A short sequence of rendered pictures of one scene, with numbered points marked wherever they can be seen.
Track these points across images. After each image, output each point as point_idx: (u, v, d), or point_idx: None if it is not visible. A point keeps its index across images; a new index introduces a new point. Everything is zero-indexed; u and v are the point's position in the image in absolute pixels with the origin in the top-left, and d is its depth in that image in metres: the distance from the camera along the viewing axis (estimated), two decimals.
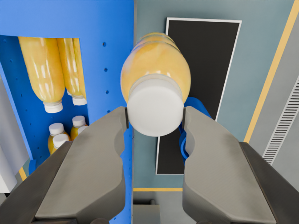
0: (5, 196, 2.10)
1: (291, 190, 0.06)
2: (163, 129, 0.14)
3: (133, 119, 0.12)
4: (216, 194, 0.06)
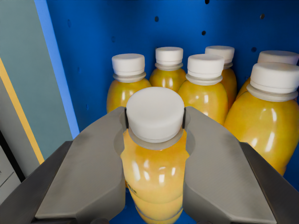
0: None
1: (292, 190, 0.06)
2: (165, 134, 0.11)
3: (131, 108, 0.12)
4: (216, 194, 0.06)
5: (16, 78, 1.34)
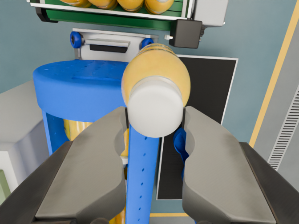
0: None
1: (291, 190, 0.06)
2: None
3: None
4: (216, 194, 0.06)
5: None
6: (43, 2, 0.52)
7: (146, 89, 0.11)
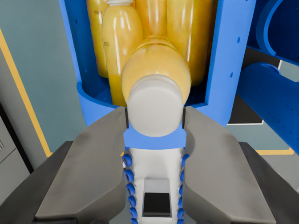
0: (22, 160, 1.83)
1: (291, 190, 0.06)
2: None
3: None
4: (216, 194, 0.06)
5: (18, 55, 1.42)
6: None
7: (146, 90, 0.11)
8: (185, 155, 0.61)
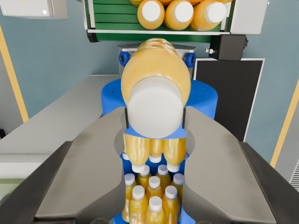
0: None
1: (291, 190, 0.06)
2: None
3: None
4: (216, 194, 0.06)
5: None
6: (93, 26, 0.57)
7: None
8: None
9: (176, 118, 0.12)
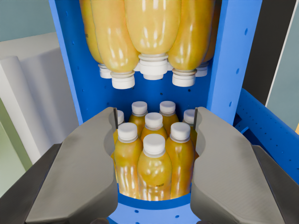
0: None
1: None
2: None
3: None
4: (224, 195, 0.06)
5: None
6: None
7: None
8: None
9: (163, 71, 0.26)
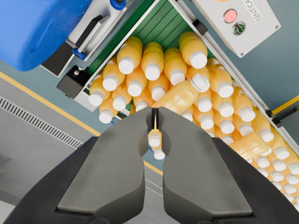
0: None
1: (261, 178, 0.07)
2: None
3: None
4: (195, 192, 0.06)
5: None
6: None
7: None
8: None
9: None
